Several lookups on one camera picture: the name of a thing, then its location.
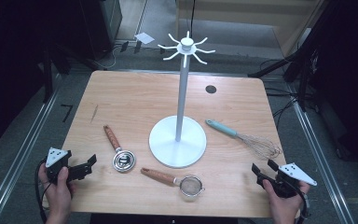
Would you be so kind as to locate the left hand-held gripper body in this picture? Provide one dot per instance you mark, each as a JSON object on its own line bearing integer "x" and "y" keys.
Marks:
{"x": 57, "y": 158}

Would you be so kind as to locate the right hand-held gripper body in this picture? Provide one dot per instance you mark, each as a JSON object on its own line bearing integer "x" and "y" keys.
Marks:
{"x": 287, "y": 185}

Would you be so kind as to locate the white hook stand rack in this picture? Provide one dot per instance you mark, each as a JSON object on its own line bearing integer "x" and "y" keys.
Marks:
{"x": 177, "y": 146}

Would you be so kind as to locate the person's right hand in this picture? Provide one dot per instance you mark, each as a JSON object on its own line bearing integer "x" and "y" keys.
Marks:
{"x": 284, "y": 208}

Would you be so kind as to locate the person's left hand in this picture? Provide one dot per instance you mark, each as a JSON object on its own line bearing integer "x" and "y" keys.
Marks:
{"x": 57, "y": 196}

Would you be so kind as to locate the black metal stand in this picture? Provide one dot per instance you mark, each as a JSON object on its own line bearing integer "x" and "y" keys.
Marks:
{"x": 48, "y": 77}

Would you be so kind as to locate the black tripod leg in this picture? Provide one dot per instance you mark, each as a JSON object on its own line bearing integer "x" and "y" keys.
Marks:
{"x": 273, "y": 66}

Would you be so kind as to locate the white paper sheet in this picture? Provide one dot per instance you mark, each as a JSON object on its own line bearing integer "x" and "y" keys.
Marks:
{"x": 144, "y": 38}

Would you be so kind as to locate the dark cabinet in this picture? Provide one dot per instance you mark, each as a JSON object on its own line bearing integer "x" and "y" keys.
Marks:
{"x": 105, "y": 25}

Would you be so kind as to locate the metal floor rail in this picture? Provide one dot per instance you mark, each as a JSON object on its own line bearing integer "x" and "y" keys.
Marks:
{"x": 18, "y": 158}
{"x": 320, "y": 158}

